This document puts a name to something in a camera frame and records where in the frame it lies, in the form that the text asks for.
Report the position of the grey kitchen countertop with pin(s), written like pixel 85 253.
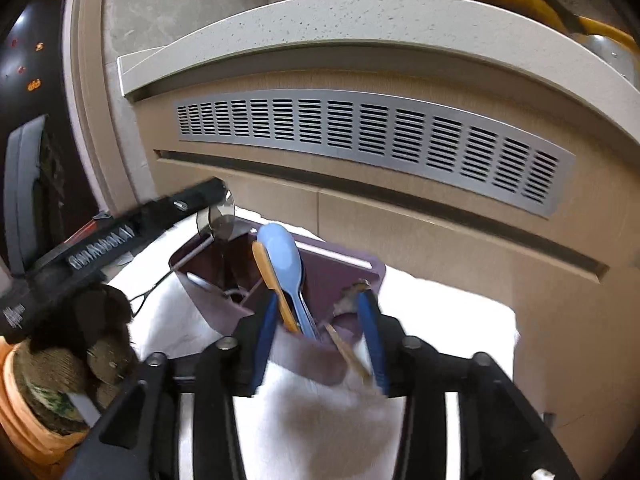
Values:
pixel 350 15

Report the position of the wooden kitchen cabinet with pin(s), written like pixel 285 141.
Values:
pixel 450 240

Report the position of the wooden spoon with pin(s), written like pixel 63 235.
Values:
pixel 267 272

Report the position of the large grey vent grille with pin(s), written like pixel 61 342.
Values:
pixel 375 135

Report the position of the maroon plastic utensil holder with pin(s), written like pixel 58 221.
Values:
pixel 320 280

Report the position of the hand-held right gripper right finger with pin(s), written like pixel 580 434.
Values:
pixel 374 345

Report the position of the white towel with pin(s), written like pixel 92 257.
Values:
pixel 450 330

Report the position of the black refrigerator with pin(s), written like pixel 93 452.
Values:
pixel 30 60

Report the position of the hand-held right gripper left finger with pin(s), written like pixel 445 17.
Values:
pixel 265 340

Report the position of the person's left hand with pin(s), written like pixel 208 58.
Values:
pixel 75 320

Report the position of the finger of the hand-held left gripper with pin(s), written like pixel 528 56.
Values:
pixel 190 200

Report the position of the wooden chopstick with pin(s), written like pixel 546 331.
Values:
pixel 345 350

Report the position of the blue plastic spoon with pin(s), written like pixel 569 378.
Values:
pixel 282 255

